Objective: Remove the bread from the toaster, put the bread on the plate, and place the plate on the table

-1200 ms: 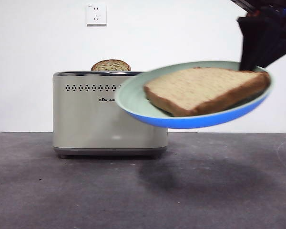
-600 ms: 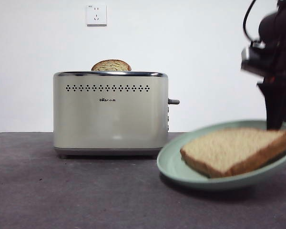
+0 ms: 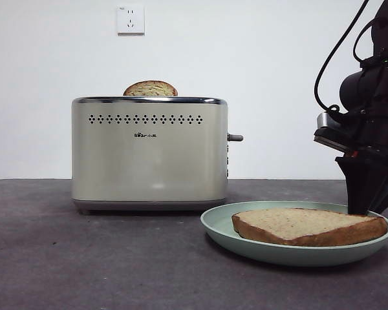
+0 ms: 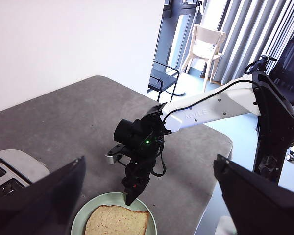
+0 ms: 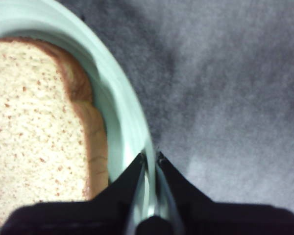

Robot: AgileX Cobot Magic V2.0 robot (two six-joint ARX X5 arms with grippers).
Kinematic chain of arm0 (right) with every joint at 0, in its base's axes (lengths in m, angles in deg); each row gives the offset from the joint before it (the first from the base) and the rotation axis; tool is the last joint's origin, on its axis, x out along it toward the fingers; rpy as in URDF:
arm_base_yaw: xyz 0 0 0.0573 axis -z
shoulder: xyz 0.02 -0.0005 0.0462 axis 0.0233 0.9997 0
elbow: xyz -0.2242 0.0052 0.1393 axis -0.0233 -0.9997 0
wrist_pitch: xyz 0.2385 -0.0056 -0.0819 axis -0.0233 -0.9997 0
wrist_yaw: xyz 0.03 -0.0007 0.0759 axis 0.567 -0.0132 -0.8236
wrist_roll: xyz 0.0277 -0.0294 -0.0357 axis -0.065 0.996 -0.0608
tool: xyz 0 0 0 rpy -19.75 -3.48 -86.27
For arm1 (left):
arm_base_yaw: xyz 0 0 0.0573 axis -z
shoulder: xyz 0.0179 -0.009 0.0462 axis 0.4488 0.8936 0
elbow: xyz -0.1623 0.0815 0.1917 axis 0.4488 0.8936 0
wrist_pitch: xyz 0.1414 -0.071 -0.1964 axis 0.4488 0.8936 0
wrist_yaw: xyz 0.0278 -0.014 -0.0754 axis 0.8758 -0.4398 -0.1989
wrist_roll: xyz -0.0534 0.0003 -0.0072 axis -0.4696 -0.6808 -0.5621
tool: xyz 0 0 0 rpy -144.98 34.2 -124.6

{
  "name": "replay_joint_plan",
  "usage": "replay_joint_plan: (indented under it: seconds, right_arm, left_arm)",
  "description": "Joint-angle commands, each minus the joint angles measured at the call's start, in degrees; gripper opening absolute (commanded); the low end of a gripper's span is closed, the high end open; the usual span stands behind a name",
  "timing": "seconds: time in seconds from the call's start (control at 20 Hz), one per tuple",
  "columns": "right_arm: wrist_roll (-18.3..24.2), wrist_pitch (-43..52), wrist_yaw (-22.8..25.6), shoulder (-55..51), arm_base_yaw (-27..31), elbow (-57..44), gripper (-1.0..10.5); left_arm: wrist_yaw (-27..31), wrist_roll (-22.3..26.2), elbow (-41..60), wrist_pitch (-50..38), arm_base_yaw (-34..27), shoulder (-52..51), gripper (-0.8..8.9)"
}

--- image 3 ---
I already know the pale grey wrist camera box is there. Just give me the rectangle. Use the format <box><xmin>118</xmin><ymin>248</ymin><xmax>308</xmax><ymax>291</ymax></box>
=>
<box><xmin>312</xmin><ymin>111</ymin><xmax>355</xmax><ymax>155</ymax></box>

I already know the dark crust bread slice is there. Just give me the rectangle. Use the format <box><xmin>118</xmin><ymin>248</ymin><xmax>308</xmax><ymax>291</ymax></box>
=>
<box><xmin>122</xmin><ymin>80</ymin><xmax>178</xmax><ymax>97</ymax></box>

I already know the pale green round plate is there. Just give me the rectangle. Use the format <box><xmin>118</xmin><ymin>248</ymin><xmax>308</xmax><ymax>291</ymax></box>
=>
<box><xmin>200</xmin><ymin>200</ymin><xmax>388</xmax><ymax>268</ymax></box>

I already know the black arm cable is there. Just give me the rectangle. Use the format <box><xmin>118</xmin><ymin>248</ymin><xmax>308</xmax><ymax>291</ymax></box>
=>
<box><xmin>352</xmin><ymin>17</ymin><xmax>378</xmax><ymax>69</ymax></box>
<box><xmin>314</xmin><ymin>0</ymin><xmax>371</xmax><ymax>114</ymax></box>

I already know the light brown bread slice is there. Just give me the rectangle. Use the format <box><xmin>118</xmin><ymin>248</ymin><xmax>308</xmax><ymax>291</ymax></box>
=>
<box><xmin>231</xmin><ymin>207</ymin><xmax>388</xmax><ymax>247</ymax></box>

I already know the cream two-slot toaster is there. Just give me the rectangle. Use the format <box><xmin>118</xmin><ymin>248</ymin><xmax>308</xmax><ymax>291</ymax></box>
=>
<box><xmin>71</xmin><ymin>96</ymin><xmax>230</xmax><ymax>215</ymax></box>

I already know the white wall socket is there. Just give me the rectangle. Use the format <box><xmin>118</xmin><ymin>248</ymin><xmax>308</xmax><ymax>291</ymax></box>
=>
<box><xmin>116</xmin><ymin>5</ymin><xmax>146</xmax><ymax>36</ymax></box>

